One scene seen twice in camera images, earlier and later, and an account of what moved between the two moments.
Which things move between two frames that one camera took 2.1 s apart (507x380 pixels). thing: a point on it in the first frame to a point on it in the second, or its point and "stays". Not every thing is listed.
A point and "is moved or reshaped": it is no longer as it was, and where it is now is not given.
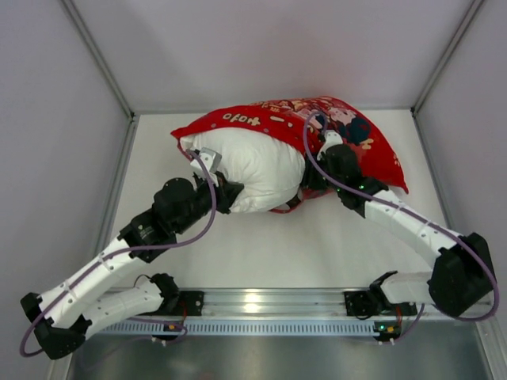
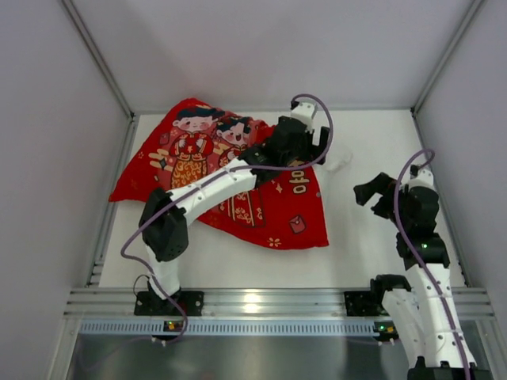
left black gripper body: [228, 192] to [317, 144]
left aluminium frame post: [81, 26] stays
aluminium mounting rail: [260, 303] stays
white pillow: [266, 166] is moved or reshaped
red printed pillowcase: [307, 120] to [193, 139]
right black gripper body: [313, 174] to [390, 195]
